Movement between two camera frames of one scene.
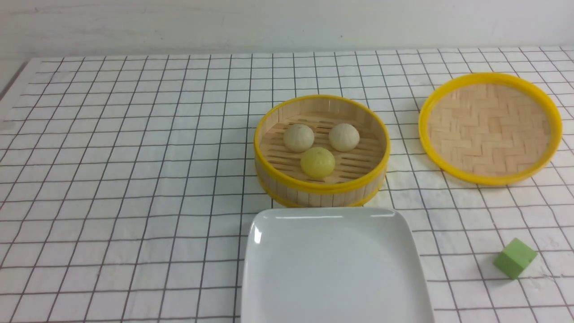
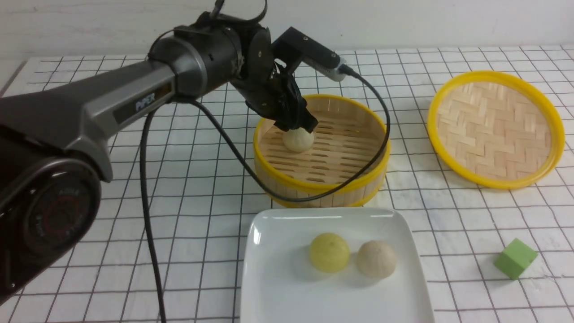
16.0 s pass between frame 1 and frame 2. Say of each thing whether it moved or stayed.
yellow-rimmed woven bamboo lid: moved
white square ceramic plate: stayed
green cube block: stayed
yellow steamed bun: moved
